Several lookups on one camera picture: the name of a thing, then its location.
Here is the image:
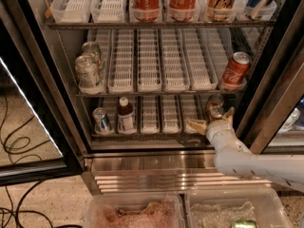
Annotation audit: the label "red cola can middle shelf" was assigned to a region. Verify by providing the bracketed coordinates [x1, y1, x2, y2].
[222, 51, 251, 86]

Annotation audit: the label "red cola can top left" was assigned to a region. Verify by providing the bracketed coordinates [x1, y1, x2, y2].
[132, 0, 160, 22]

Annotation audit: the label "steel fridge base grille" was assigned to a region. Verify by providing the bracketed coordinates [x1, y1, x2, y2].
[81, 149, 304, 196]

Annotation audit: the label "rear silver green can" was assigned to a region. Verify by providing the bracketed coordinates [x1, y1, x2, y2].
[82, 41, 105, 71]

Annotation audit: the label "red cola can top right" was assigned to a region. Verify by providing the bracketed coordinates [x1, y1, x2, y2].
[168, 0, 196, 21]

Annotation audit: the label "gold black can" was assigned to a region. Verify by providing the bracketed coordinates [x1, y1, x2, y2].
[206, 0, 235, 21]

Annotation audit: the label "top wire shelf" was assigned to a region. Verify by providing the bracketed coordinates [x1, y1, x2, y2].
[47, 20, 276, 30]

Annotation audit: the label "clear plastic bin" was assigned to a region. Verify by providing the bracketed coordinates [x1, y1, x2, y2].
[184, 186, 293, 228]
[83, 192, 185, 228]

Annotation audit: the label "wire shelf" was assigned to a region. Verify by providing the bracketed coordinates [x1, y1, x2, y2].
[47, 20, 276, 30]
[76, 90, 244, 98]
[91, 132, 206, 140]

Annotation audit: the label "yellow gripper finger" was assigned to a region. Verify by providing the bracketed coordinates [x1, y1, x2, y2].
[222, 107, 235, 124]
[186, 119, 207, 135]

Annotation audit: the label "green can in bin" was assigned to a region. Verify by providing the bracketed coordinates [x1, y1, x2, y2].
[233, 219, 258, 228]

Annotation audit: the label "middle wire shelf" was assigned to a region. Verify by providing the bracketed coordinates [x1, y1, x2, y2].
[76, 90, 244, 98]

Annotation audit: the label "bottom wire shelf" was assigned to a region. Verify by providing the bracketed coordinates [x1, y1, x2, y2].
[91, 132, 206, 140]

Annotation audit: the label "black floor cable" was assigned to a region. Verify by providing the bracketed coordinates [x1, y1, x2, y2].
[0, 95, 84, 228]

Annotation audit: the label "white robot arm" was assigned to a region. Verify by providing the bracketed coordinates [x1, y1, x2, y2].
[186, 107, 304, 192]

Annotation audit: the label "front silver green can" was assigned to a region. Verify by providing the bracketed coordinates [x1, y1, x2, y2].
[75, 55, 101, 88]

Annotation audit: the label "red cola can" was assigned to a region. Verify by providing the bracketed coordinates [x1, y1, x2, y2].
[168, 0, 196, 21]
[132, 0, 160, 22]

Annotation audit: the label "brown bottle white cap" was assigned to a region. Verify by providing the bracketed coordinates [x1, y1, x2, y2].
[117, 97, 135, 132]

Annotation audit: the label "right clear plastic bin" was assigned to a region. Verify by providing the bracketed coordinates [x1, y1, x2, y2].
[184, 186, 293, 228]

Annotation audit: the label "orange can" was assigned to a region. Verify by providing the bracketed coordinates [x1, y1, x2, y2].
[205, 94, 224, 111]
[208, 106, 225, 122]

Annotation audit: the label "blue silver can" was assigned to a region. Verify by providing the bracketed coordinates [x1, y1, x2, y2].
[92, 107, 112, 134]

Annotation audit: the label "glass fridge door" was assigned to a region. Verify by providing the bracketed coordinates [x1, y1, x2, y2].
[0, 0, 84, 186]

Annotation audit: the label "silver green can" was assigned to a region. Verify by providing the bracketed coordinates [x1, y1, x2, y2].
[75, 55, 101, 88]
[82, 41, 105, 71]

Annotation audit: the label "left clear plastic bin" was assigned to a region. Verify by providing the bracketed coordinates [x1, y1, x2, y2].
[83, 192, 185, 228]

